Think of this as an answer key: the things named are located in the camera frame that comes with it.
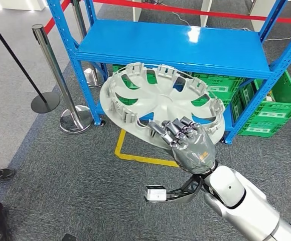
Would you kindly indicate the white platform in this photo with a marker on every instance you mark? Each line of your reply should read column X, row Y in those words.
column 17, row 4

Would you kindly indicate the black stanchion post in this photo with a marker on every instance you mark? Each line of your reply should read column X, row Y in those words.
column 44, row 102

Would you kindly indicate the folded green crate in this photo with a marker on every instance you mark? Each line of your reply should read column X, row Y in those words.
column 243, row 99

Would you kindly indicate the short red barrier belt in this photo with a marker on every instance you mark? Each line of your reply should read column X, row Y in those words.
column 55, row 20

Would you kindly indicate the chrome stanchion post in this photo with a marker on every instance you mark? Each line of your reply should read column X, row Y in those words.
column 76, row 121
column 93, row 78

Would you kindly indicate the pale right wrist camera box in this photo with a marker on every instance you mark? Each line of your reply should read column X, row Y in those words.
column 155, row 194

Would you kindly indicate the person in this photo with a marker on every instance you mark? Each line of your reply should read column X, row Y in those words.
column 2, row 174

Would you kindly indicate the long red barrier belt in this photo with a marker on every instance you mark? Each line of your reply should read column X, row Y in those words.
column 210, row 13

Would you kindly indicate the grey plastic wheel cover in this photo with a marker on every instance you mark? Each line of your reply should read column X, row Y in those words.
column 160, row 99

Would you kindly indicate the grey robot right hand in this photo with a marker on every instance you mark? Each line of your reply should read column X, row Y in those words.
column 198, row 153

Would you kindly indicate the blue metal shelf rack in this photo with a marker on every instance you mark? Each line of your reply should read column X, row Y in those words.
column 160, row 43

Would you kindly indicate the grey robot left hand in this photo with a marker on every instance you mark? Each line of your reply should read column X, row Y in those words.
column 69, row 237

